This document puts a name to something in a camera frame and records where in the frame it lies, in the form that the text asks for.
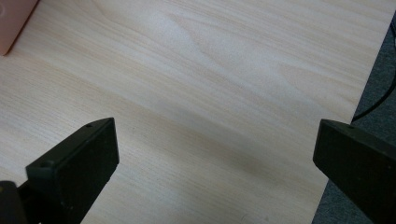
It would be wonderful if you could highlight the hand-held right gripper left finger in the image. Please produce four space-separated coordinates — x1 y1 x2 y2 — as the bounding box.
17 117 120 224

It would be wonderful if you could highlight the pink box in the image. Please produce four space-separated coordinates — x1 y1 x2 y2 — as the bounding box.
0 0 40 57

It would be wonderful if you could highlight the black cable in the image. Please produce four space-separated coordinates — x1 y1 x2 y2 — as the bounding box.
351 21 396 123

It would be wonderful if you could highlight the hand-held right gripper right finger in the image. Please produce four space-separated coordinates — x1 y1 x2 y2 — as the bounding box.
312 119 396 224

